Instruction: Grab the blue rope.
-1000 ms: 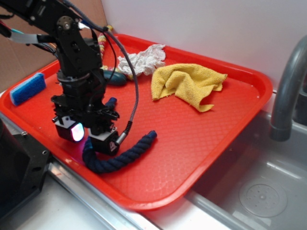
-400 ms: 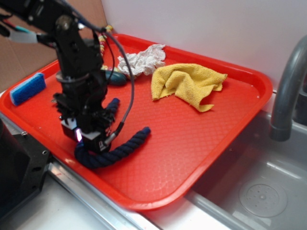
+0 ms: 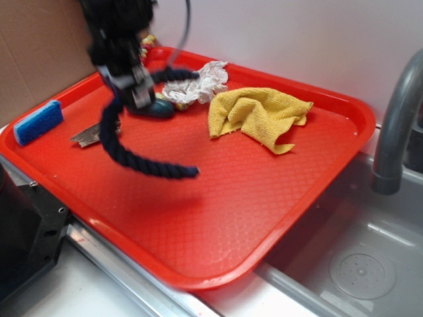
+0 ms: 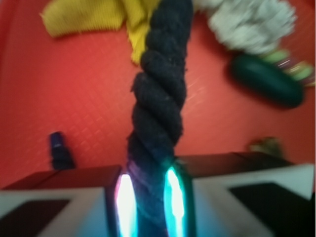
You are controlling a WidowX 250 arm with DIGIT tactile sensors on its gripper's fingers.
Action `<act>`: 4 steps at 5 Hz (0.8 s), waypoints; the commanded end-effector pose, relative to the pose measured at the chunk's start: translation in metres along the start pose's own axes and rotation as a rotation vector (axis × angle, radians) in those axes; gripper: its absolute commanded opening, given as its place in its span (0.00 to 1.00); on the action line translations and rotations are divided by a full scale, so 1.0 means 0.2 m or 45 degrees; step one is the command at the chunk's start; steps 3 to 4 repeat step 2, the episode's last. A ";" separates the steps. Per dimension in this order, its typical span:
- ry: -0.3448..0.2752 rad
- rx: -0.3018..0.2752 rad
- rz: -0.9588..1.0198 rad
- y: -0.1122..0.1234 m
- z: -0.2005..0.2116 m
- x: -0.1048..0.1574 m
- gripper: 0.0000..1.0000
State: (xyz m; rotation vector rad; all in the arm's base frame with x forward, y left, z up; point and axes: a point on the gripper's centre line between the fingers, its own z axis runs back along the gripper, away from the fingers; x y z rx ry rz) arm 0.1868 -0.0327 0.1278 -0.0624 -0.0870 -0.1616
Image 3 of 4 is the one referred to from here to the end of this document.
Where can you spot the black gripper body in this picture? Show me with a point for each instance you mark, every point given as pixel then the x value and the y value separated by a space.
pixel 114 27

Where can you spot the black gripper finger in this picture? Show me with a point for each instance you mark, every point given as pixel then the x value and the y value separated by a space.
pixel 140 93
pixel 118 84

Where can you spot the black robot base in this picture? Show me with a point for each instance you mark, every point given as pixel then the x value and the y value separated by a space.
pixel 33 225

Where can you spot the dark teal oval soap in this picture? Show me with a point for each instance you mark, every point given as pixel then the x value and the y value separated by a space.
pixel 158 108

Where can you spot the brown wood piece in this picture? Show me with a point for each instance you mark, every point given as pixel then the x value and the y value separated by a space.
pixel 97 133

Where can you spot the brown cardboard panel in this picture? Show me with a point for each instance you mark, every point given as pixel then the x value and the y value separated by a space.
pixel 43 51

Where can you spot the crumpled white paper towel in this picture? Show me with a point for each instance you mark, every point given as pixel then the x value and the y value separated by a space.
pixel 212 80

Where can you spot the blue sponge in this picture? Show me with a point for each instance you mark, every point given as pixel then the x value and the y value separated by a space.
pixel 38 123

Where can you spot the yellow microfibre cloth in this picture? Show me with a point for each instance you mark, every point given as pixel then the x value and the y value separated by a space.
pixel 264 114

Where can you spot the red plastic tray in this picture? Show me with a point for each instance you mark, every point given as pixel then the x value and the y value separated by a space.
pixel 205 232

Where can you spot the grey faucet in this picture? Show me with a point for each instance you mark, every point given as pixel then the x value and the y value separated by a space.
pixel 400 140

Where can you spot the grey plastic sink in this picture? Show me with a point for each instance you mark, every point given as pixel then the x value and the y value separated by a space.
pixel 353 253

